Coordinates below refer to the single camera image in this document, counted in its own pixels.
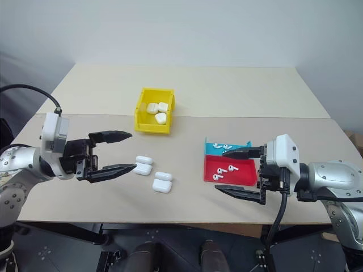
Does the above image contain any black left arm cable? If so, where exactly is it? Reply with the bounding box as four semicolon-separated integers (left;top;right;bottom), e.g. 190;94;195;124
0;84;63;116

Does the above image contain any yellow plastic bin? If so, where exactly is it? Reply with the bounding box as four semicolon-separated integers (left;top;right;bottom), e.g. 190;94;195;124
133;87;176;137

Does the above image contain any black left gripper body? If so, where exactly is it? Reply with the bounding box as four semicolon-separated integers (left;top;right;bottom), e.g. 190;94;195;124
60;138;99;181

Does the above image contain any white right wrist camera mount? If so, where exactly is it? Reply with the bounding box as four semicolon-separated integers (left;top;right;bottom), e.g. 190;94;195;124
264;133;301;196

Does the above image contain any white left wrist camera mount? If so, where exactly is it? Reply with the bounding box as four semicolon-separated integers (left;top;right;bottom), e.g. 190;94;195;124
40;112;70;181

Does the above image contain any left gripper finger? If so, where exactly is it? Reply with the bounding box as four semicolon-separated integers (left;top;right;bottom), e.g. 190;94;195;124
84;163;138;184
88;130;134;146

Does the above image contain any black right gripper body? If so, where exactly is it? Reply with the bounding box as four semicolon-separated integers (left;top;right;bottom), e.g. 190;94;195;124
256;143;290;196

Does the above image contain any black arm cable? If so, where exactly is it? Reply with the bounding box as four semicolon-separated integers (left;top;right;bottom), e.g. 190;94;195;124
0;84;63;116
264;166;290;272

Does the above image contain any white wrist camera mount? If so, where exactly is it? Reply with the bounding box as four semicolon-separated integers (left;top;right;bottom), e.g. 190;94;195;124
264;133;301;196
40;112;70;181

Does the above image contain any blue plastic tray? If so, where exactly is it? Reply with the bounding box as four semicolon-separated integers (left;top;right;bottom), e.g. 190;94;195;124
203;137;254;158

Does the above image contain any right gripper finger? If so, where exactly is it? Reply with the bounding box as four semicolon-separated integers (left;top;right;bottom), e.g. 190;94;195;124
221;146;265;160
214;184;267;206

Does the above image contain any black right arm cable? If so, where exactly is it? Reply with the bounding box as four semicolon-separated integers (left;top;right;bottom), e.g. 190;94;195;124
264;166;290;272

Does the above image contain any red plastic tray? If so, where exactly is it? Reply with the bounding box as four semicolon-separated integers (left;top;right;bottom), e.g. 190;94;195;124
202;154;259;186

